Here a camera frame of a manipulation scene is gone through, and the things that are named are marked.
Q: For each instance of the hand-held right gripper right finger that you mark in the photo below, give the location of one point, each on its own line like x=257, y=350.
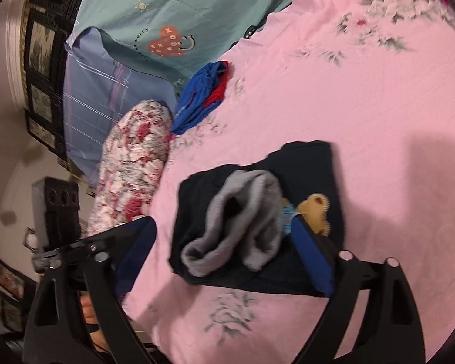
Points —
x=311, y=258

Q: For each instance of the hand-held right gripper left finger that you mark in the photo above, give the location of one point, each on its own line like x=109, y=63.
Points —
x=136, y=250

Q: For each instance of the dark pants with grey cuffs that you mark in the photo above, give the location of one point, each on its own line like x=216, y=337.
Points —
x=307, y=167

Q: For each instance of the person's foot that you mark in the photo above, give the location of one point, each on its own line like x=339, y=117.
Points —
x=89, y=311

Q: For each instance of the black box with round holes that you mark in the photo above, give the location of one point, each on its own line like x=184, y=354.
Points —
x=58, y=204

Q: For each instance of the red and white floral quilt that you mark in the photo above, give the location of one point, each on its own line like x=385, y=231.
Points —
x=132, y=159

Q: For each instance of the blue-grey striped pillow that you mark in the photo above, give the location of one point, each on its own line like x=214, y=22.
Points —
x=91, y=102

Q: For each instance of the blue and red garment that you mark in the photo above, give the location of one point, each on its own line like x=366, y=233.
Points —
x=197, y=98

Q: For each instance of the dark wooden headboard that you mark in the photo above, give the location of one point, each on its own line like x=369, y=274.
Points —
x=41, y=53

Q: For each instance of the teal printed duvet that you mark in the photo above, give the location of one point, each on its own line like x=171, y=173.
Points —
x=197, y=3

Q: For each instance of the framed wall picture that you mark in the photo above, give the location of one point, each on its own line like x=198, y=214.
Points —
x=7, y=276
x=13, y=313

